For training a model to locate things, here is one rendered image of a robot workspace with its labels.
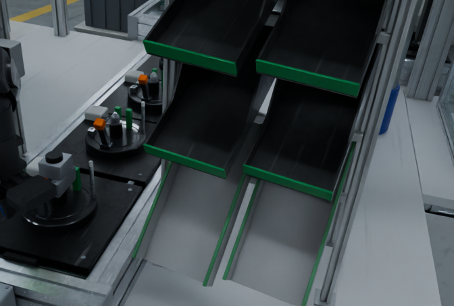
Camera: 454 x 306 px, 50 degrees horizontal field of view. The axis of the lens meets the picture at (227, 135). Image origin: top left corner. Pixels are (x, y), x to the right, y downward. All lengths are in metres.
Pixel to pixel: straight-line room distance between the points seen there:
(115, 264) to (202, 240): 0.16
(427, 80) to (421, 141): 0.33
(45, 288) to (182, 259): 0.22
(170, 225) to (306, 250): 0.23
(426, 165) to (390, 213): 0.29
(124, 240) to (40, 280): 0.16
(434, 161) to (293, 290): 0.83
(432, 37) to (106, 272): 1.35
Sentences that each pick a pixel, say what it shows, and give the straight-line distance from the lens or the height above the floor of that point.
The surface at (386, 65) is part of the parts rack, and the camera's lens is 0.73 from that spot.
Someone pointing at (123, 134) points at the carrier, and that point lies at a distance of 1.17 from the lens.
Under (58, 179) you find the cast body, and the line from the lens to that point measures 0.93.
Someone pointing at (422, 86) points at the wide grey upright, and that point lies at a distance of 1.88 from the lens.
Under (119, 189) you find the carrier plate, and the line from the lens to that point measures 1.03.
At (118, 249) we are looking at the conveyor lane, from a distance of 0.93.
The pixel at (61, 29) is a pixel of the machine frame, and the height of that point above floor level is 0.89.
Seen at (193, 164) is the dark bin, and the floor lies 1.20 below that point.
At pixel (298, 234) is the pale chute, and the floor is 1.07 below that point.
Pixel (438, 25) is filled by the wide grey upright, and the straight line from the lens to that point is 1.81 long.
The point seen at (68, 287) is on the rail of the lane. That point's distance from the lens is 0.88.
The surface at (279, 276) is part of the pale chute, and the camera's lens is 0.82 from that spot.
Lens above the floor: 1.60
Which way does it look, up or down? 31 degrees down
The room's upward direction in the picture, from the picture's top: 6 degrees clockwise
